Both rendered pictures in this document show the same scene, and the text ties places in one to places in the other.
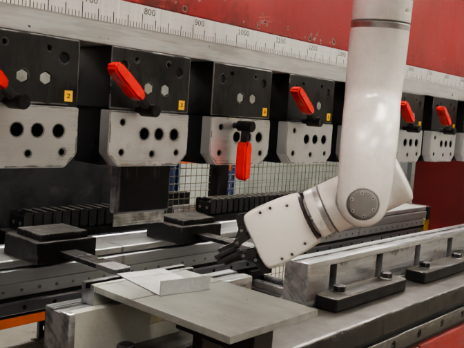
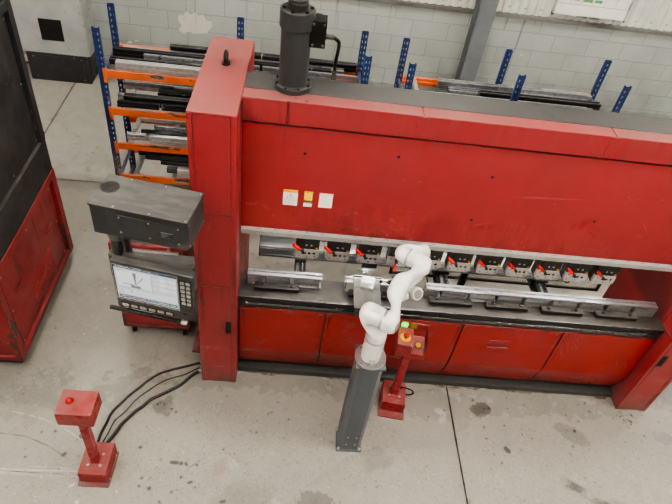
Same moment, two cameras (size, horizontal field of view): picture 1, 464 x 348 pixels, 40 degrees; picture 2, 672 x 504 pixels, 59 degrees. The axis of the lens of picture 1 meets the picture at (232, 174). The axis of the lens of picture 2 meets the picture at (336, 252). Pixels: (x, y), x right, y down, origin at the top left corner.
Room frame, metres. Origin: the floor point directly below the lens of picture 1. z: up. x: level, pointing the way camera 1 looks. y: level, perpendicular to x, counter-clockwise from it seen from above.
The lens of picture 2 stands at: (-1.28, -1.58, 3.86)
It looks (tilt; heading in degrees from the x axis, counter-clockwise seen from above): 43 degrees down; 42
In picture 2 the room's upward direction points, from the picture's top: 9 degrees clockwise
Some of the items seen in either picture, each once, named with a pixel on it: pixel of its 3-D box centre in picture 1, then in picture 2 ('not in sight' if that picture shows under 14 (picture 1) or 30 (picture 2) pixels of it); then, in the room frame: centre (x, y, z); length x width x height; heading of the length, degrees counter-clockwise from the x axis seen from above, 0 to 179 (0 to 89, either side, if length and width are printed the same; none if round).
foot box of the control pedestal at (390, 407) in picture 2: not in sight; (392, 399); (1.01, -0.34, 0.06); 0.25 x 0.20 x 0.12; 41
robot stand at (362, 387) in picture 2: not in sight; (358, 402); (0.54, -0.36, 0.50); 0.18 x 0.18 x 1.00; 50
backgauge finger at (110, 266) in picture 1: (74, 249); not in sight; (1.09, 0.26, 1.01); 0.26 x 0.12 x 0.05; 48
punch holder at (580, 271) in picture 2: not in sight; (575, 268); (2.01, -0.78, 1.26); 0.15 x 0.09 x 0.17; 138
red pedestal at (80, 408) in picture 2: not in sight; (88, 436); (-0.90, 0.51, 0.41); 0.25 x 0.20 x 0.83; 48
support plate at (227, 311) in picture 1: (204, 300); (367, 294); (0.88, 0.03, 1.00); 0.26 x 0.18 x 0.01; 48
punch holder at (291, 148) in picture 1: (293, 119); (429, 255); (1.26, -0.11, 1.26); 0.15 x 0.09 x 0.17; 138
